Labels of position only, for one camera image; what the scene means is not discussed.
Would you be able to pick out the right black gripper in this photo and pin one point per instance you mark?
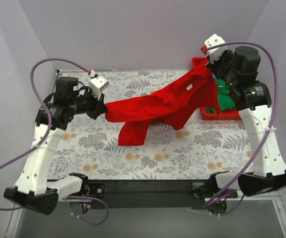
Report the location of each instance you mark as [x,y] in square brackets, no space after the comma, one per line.
[217,66]

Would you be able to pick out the floral table mat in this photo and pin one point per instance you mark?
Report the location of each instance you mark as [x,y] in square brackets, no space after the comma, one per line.
[200,148]

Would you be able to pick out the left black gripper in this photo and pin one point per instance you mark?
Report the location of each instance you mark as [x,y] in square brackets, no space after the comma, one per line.
[94,106]

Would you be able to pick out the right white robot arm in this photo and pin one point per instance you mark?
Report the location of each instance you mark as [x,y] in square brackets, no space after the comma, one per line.
[257,111]

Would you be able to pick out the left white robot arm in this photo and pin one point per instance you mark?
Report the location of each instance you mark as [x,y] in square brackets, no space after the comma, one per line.
[32,189]

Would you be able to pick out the green t shirt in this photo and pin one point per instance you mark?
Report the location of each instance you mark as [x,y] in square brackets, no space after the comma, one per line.
[224,99]

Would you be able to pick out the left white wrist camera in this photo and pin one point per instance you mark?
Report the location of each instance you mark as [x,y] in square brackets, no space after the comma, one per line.
[98,85]

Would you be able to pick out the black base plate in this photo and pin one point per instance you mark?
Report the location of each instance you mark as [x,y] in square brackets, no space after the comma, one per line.
[147,193]

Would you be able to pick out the red plastic bin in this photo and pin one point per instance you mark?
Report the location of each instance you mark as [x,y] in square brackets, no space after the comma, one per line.
[222,115]

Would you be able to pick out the red t shirt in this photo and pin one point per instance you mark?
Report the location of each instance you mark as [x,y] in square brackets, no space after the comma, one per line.
[172,105]

